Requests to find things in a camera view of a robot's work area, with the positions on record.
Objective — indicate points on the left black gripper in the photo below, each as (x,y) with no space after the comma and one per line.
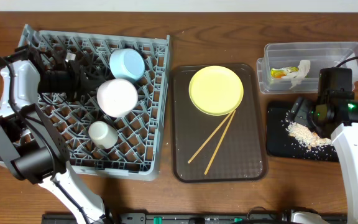
(77,82)

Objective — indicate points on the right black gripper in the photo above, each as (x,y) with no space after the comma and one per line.
(301,112)

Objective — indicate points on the white tissue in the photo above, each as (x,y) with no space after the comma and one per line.
(297,77)

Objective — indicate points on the pink bowl with rice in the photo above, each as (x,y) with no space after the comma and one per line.
(117,97)

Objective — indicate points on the green snack wrapper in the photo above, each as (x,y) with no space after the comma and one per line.
(281,72)

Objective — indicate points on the light blue bowl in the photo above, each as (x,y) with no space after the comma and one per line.
(127,64)

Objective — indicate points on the white plastic cup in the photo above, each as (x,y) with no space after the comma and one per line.
(103,135)

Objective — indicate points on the wooden chopstick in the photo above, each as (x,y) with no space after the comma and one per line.
(209,138)
(219,143)

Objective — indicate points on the yellow round plate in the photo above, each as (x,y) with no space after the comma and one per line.
(216,90)

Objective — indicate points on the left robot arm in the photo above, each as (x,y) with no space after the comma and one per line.
(31,147)

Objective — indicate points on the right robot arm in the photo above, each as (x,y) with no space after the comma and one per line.
(335,116)

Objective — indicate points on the black waste tray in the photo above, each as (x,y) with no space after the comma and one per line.
(281,144)

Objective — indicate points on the clear plastic waste bin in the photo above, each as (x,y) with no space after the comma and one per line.
(283,55)

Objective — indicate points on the grey plastic dishwasher rack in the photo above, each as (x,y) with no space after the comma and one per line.
(136,155)

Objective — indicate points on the spilled rice pile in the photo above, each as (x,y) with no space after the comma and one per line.
(302,138)

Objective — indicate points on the brown plastic serving tray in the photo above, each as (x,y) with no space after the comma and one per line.
(242,155)

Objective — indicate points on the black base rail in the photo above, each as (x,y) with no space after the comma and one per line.
(257,213)

